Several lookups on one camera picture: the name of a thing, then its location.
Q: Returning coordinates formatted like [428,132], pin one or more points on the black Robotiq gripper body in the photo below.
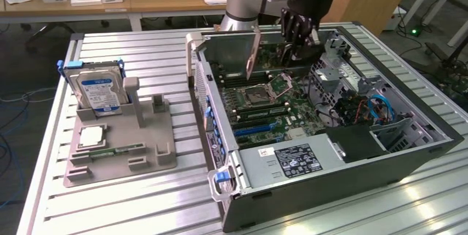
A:
[313,2]

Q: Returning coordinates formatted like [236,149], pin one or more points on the expansion card with metal bracket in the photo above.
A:
[271,54]

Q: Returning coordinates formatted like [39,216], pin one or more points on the metal drive cage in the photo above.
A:
[328,81]

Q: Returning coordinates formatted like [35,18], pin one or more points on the metal socket cover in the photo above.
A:
[280,83]

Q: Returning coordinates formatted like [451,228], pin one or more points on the black RAM slot bank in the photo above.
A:
[233,80]

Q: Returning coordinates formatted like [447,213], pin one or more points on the CPU socket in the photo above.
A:
[257,95]

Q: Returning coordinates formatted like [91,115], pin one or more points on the green motherboard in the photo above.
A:
[292,114]

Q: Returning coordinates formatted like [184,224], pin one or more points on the black RAM stick with label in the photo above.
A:
[261,114]

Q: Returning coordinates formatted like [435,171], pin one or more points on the large blue slot latch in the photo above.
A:
[208,111]

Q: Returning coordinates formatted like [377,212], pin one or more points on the blue expansion slot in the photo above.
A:
[253,131]

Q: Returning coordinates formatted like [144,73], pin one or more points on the black plastic shroud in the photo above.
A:
[356,142]

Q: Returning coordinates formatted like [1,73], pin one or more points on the grey disk bay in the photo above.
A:
[401,136]

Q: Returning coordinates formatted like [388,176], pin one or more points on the grey power supply unit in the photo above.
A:
[256,169]

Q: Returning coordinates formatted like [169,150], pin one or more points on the blue case release latch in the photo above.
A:
[221,177]

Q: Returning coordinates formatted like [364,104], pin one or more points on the hard disk in blue caddy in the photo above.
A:
[96,92]

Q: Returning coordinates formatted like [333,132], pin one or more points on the black open PC case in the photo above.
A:
[328,191]

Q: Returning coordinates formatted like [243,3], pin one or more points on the grey parts rack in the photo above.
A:
[124,136]

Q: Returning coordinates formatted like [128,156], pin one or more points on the black office chair base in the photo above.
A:
[47,31]

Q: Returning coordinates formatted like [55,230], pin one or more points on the green RAM stick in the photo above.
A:
[109,151]

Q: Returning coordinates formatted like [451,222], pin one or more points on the silver CPU chip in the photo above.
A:
[91,137]

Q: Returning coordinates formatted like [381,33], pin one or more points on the white paper label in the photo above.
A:
[19,0]

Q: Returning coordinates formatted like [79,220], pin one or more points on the green lit power switch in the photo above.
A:
[413,31]

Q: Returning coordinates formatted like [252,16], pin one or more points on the white desk frame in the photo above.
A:
[425,5]

